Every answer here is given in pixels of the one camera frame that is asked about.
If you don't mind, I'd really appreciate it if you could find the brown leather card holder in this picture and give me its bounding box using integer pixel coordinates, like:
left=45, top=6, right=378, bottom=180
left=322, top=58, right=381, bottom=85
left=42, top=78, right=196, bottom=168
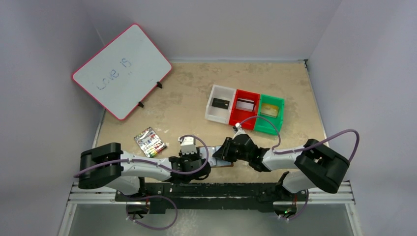
left=199, top=146, right=235, bottom=169

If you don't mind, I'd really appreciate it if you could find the red plastic bin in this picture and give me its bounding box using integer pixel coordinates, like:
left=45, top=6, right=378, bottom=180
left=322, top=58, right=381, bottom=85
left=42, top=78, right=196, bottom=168
left=229, top=89, right=260, bottom=125

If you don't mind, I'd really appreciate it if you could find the pack of coloured markers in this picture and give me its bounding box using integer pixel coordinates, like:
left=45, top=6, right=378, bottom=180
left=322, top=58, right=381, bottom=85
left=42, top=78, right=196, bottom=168
left=134, top=127, right=167, bottom=158

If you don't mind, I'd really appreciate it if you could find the white plastic bin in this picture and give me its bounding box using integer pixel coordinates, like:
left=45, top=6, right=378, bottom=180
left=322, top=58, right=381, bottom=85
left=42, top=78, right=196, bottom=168
left=205, top=85, right=237, bottom=124

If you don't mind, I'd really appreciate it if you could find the green plastic bin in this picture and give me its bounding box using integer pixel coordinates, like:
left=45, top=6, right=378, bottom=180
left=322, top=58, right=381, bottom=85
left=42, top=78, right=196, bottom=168
left=254, top=94, right=285, bottom=135

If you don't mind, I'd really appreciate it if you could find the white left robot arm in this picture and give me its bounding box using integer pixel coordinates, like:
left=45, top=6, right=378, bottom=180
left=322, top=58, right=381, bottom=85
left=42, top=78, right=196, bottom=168
left=74, top=143, right=211, bottom=196

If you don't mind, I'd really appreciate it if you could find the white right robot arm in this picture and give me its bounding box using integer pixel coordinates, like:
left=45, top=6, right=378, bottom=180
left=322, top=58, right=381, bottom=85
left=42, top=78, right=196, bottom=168
left=212, top=134, right=350, bottom=194

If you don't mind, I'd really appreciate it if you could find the silver credit card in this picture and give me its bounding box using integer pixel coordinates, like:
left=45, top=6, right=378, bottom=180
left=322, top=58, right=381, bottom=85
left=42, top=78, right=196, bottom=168
left=236, top=98, right=255, bottom=112

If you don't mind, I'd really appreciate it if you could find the gold credit card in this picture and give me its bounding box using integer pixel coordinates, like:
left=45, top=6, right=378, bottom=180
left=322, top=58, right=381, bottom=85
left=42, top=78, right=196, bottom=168
left=260, top=103, right=279, bottom=118

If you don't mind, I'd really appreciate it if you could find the black credit card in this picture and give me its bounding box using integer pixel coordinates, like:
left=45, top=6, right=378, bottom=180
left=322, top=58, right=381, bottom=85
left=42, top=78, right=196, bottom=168
left=211, top=98, right=230, bottom=110

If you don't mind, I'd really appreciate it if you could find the pink framed whiteboard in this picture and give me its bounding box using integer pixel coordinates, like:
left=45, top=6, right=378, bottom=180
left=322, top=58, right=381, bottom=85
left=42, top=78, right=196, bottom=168
left=72, top=23, right=172, bottom=120

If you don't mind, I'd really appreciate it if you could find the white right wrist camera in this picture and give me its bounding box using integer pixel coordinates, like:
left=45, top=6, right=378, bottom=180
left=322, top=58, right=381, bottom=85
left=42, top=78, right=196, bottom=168
left=232, top=122, right=246, bottom=139

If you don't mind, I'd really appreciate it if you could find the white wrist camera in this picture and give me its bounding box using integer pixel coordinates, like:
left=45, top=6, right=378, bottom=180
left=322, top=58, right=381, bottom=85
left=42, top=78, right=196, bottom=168
left=232, top=122, right=246, bottom=139
left=179, top=136, right=198, bottom=155

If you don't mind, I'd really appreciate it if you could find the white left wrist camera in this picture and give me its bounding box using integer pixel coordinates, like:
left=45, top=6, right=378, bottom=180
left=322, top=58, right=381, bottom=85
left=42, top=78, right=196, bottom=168
left=179, top=136, right=198, bottom=155

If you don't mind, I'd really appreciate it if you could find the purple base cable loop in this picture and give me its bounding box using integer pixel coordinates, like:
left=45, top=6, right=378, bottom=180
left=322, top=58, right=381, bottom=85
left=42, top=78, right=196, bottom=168
left=125, top=195, right=179, bottom=231

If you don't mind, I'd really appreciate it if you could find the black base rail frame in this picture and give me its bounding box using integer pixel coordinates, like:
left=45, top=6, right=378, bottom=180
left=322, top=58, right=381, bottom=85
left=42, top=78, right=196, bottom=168
left=66, top=173, right=356, bottom=214

